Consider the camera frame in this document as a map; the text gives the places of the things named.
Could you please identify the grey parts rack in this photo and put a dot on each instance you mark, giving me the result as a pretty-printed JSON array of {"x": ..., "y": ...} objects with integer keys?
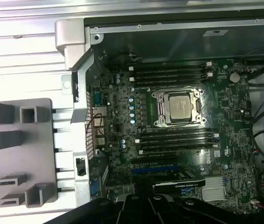
[{"x": 38, "y": 151}]

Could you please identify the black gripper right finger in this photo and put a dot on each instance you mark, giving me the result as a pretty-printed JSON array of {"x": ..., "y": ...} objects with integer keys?
[{"x": 176, "y": 212}]

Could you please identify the silver finned heat sink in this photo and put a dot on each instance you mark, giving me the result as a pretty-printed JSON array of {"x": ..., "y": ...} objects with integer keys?
[{"x": 214, "y": 189}]

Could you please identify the CPU socket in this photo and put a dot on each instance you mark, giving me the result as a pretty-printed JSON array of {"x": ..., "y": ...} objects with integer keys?
[{"x": 158, "y": 123}]

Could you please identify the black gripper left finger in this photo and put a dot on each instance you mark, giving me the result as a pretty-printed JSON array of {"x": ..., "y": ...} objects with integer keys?
[{"x": 131, "y": 210}]

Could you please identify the black RAM slot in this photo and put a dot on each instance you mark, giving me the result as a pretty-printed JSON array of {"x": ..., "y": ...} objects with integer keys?
[
  {"x": 169, "y": 71},
  {"x": 176, "y": 133},
  {"x": 176, "y": 143},
  {"x": 169, "y": 81}
]

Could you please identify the black graphics card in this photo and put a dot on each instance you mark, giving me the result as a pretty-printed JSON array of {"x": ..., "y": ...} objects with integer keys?
[{"x": 180, "y": 184}]

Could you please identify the metal socket cover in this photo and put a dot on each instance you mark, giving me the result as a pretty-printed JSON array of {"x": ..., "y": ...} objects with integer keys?
[{"x": 164, "y": 107}]

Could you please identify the silver CPU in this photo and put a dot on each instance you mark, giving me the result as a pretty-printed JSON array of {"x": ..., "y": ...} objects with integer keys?
[{"x": 180, "y": 107}]

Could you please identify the metal rear port block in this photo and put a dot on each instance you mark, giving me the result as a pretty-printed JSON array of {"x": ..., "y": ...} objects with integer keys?
[{"x": 97, "y": 95}]

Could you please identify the blue expansion slot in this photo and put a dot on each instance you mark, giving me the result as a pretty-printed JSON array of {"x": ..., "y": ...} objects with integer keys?
[{"x": 155, "y": 170}]

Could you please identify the black open PC case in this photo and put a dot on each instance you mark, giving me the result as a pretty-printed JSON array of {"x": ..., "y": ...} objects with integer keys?
[{"x": 169, "y": 46}]

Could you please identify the green motherboard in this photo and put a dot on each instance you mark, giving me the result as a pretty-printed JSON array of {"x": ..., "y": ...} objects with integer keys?
[{"x": 234, "y": 112}]

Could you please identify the black expansion slot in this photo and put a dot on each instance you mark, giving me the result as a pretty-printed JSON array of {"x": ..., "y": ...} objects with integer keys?
[{"x": 155, "y": 160}]

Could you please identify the silver coin battery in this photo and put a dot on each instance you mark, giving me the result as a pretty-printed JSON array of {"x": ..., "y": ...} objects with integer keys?
[{"x": 234, "y": 77}]

